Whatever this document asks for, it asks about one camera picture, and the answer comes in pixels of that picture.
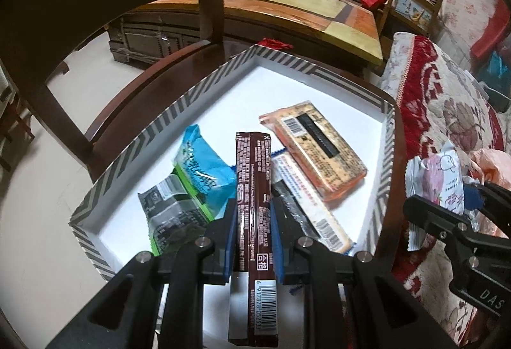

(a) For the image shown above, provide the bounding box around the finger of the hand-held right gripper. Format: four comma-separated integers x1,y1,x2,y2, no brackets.
402,195,511,282
463,181,511,214

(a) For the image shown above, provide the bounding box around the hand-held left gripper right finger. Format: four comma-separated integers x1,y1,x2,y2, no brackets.
269,197,458,349

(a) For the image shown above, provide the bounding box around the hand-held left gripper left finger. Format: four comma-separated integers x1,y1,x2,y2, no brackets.
46,197,240,349

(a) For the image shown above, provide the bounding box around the pink white snack packet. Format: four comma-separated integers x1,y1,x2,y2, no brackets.
405,141,466,252

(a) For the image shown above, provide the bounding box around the brown snack bar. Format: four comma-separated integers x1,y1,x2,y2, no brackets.
233,130,280,345

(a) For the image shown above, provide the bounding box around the striped cardboard box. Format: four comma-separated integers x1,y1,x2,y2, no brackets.
69,44,398,349

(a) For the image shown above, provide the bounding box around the white blue cracker packet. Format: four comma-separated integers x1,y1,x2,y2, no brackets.
271,149,354,256

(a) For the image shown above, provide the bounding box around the green black snack packet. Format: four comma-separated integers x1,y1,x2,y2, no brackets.
138,169,216,256

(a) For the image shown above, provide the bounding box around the blue snack packet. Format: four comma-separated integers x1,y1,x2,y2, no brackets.
172,124,237,220

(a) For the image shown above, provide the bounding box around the floral fleece blanket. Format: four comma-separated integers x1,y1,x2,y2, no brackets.
377,33,511,334

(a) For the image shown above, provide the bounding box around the orange cracker packet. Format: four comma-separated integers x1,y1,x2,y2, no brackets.
259,101,368,203

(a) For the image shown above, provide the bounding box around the blue plastic bag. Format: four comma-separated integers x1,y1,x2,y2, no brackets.
485,51,511,82

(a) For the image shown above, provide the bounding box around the red plastic item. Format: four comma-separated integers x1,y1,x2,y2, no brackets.
470,0,511,59

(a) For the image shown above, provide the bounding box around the small wooden chair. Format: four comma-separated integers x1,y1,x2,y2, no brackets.
377,0,446,38

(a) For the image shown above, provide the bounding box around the wooden table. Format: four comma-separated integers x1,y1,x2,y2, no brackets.
106,0,384,78

